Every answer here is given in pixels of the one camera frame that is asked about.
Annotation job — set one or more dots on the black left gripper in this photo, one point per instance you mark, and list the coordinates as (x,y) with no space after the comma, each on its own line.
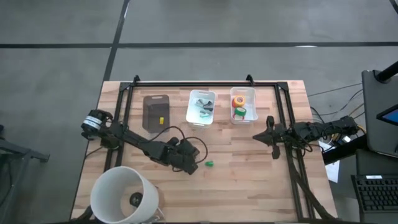
(182,151)

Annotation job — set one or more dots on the dark tablet screen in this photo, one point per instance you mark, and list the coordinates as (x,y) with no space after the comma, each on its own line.
(390,115)

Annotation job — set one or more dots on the green tape roll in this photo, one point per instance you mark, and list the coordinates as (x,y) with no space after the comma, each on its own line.
(240,111)

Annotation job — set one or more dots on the white paper sheet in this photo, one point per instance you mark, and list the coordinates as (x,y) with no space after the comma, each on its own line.
(333,171)

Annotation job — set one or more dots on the green mini stapler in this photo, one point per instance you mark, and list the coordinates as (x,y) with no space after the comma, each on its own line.
(209,163)

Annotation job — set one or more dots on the grey laptop lid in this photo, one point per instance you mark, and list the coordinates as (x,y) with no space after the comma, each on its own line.
(376,118)

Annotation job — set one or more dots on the black floor stand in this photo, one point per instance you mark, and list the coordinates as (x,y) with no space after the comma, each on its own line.
(21,154)

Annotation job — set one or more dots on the yellow mini stapler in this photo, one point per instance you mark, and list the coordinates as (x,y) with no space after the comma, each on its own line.
(161,120)

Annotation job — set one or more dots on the black laptop keyboard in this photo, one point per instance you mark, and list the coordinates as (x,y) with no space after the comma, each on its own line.
(377,194)

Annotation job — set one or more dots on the grey plastic storage bin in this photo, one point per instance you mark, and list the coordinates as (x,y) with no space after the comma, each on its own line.
(155,118)

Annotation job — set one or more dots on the black aluminium table frame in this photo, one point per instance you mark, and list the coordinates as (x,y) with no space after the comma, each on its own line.
(202,84)

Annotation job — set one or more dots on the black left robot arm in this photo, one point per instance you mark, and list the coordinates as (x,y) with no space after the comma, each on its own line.
(133,141)

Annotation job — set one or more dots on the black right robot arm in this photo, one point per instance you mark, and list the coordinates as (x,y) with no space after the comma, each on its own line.
(311,129)

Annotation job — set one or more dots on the green staple remover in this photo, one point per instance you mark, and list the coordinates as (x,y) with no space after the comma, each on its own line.
(204,115)

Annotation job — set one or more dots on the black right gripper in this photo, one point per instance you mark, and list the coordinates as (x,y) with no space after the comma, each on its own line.
(278,133)

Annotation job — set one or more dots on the black round mount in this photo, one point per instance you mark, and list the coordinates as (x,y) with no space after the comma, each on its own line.
(136,199)

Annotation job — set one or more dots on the white plastic storage bin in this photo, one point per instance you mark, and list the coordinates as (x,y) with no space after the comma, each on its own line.
(192,119)
(251,105)

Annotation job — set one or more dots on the black pole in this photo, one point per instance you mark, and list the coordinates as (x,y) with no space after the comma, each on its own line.
(388,72)

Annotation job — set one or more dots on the red tape roll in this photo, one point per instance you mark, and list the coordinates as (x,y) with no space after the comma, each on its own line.
(237,118)

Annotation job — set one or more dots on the yellow tape roll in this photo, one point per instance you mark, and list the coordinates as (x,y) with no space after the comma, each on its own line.
(238,101)

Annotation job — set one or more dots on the black staple remover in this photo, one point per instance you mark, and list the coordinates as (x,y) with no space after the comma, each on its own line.
(209,106)
(199,103)

